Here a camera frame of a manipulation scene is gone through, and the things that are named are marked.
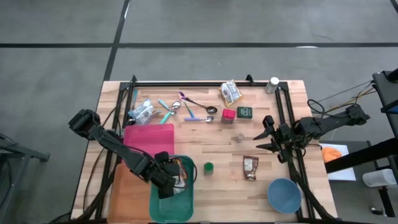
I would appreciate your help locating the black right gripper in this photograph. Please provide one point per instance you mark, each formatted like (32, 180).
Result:
(286, 135)

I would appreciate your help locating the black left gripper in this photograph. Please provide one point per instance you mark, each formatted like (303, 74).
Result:
(163, 169)

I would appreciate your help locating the white yellow snack packet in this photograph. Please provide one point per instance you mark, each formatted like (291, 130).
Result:
(179, 186)

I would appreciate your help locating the small glass spice jar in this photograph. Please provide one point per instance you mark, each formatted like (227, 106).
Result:
(239, 137)

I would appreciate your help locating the dark green tin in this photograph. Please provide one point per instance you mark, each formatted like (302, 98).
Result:
(244, 112)

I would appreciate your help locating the red paprika tin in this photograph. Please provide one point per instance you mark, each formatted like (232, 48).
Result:
(228, 115)

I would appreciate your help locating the white pill bottle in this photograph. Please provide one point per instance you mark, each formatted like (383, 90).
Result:
(272, 84)

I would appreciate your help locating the yellow creamy chicken noodle packet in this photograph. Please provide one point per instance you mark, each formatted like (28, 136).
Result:
(230, 92)

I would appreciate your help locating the long black spoon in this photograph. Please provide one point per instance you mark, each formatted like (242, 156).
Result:
(212, 109)

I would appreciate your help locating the silver clear snack packet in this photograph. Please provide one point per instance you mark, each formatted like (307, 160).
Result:
(141, 111)

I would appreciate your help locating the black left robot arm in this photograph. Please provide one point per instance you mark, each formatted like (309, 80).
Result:
(124, 152)

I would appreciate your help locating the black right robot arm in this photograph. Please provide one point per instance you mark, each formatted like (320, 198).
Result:
(326, 124)

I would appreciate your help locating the teal plastic bin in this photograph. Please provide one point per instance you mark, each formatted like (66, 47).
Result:
(171, 208)

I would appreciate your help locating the orange plastic tray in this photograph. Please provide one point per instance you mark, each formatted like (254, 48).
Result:
(130, 196)

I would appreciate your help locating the brown snack packet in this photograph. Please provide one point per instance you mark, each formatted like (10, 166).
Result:
(250, 168)

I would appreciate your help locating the pink plastic tray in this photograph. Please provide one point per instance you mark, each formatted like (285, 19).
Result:
(149, 137)

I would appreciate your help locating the blue bowl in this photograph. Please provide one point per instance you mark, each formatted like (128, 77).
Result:
(284, 196)

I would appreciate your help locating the orange object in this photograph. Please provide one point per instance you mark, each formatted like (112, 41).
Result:
(331, 154)

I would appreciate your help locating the small black object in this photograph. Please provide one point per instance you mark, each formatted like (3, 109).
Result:
(131, 121)

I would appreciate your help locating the white paper sheet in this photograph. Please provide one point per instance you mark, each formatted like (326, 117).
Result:
(345, 174)

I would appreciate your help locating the black diagonal beam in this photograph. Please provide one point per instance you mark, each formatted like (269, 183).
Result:
(357, 158)

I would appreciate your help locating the white translucent container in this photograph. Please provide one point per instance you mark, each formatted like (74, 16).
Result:
(379, 178)

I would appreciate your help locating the black equipment cart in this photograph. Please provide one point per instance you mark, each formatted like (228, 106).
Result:
(385, 90)

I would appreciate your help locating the small black wheel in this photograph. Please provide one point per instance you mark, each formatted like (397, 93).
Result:
(377, 211)

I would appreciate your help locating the grey metal stand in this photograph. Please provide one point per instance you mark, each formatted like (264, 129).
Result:
(18, 152)

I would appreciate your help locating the black frame clamp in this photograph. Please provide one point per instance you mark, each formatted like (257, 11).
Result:
(133, 78)
(249, 79)

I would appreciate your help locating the black aluminium table frame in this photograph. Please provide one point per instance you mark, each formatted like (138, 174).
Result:
(202, 84)

